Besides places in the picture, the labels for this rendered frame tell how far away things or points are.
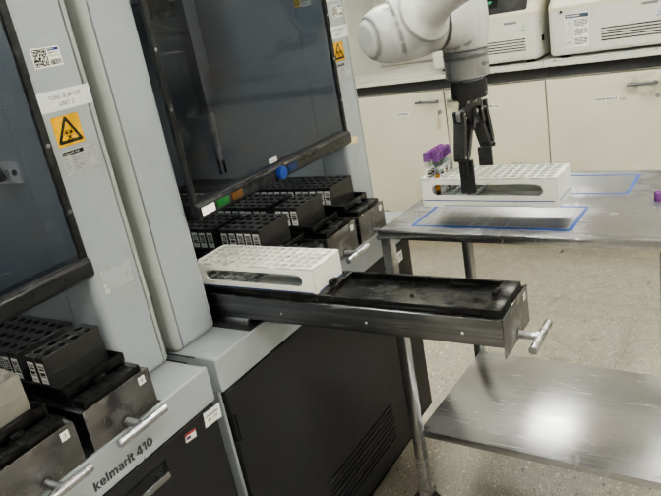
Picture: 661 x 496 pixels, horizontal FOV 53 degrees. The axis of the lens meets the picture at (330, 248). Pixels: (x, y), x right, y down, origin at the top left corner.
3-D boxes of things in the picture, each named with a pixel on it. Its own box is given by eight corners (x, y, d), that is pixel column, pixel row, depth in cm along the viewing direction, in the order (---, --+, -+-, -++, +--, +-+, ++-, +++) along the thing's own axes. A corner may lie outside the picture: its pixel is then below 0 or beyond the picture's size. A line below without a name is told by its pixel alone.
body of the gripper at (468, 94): (477, 81, 131) (482, 127, 134) (492, 73, 137) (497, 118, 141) (442, 84, 135) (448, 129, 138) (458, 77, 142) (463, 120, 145)
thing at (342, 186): (348, 196, 180) (344, 175, 178) (355, 196, 179) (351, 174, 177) (326, 211, 171) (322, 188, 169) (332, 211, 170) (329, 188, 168)
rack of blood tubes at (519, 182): (421, 206, 148) (418, 179, 146) (440, 192, 155) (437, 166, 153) (559, 208, 131) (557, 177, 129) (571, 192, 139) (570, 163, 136)
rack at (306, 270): (199, 289, 139) (192, 262, 137) (229, 271, 147) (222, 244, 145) (319, 300, 123) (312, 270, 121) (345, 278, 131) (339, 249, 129)
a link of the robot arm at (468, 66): (494, 43, 135) (497, 74, 137) (452, 49, 140) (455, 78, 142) (477, 50, 128) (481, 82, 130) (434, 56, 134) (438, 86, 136)
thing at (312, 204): (319, 216, 168) (314, 193, 166) (326, 216, 167) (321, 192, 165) (293, 231, 159) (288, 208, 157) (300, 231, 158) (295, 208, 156)
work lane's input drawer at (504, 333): (189, 321, 142) (178, 282, 139) (229, 293, 153) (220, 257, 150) (534, 364, 103) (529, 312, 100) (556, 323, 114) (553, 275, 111)
